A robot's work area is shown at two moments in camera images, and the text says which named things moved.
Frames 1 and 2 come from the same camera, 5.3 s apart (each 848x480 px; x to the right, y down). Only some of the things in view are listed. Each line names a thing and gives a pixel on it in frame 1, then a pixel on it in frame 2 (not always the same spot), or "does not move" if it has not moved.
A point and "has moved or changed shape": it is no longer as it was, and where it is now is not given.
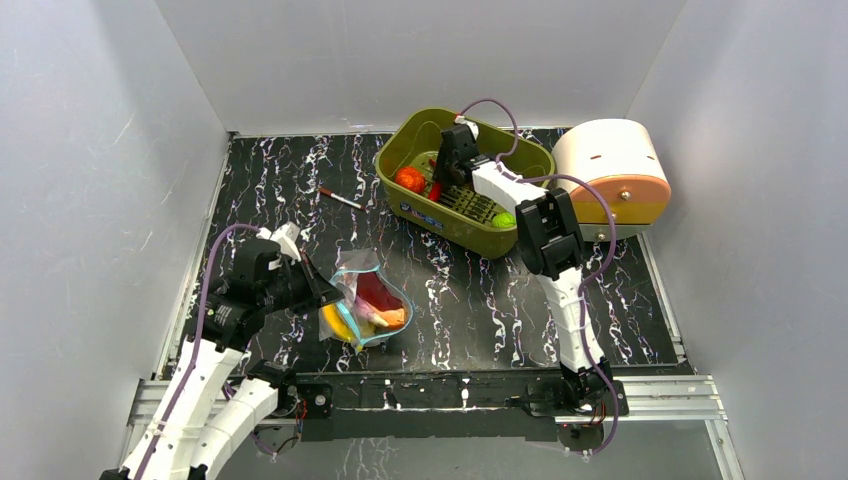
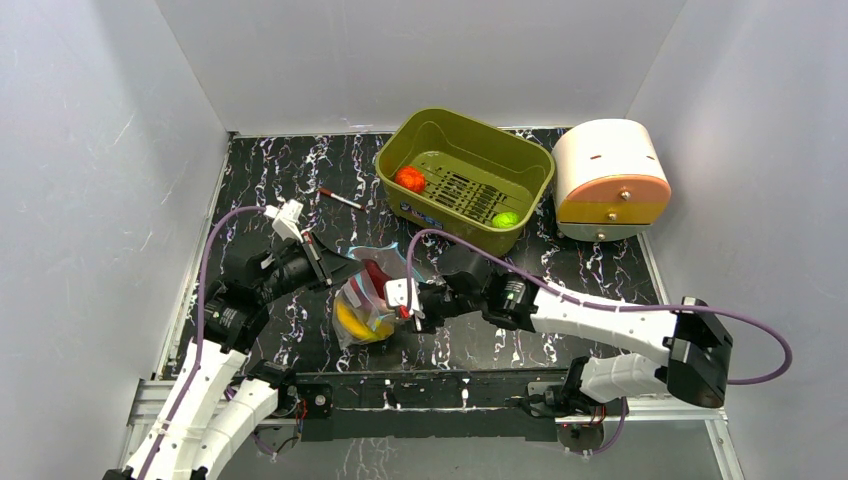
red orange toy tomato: x=411 y=178 does not move
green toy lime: x=504 y=220 does not move
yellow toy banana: x=338 y=324 to x=383 y=330
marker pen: x=328 y=192 does not move
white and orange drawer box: x=623 y=160 does not move
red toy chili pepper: x=436 y=188 to x=377 y=276
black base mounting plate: x=470 y=405 does not move
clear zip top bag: x=375 y=305 has moved or changed shape
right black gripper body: x=452 y=168 to x=423 y=310
